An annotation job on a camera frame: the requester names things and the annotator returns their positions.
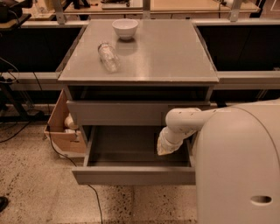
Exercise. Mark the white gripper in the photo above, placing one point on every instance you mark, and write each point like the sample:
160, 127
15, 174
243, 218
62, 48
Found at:
170, 142

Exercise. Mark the grey drawer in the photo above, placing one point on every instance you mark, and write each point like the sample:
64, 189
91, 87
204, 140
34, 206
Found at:
133, 113
127, 156

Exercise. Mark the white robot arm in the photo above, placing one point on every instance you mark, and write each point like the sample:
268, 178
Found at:
237, 160

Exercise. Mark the grey top drawer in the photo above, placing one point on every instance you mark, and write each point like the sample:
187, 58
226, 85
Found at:
133, 113

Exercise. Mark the grey drawer cabinet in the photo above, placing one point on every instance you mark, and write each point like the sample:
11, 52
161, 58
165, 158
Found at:
164, 62

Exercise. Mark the white cup in box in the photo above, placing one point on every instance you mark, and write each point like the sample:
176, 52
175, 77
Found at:
69, 123

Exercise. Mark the cardboard box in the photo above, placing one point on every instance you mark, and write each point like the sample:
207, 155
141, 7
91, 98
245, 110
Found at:
65, 141

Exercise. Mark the clear plastic bottle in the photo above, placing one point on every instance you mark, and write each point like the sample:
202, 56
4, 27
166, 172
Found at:
108, 57

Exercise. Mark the white ceramic bowl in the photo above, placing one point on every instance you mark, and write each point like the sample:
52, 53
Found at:
125, 28

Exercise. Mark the black shoe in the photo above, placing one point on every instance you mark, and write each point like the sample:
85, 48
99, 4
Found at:
3, 203

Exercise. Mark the background wooden workbench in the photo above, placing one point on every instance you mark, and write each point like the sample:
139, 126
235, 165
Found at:
44, 9

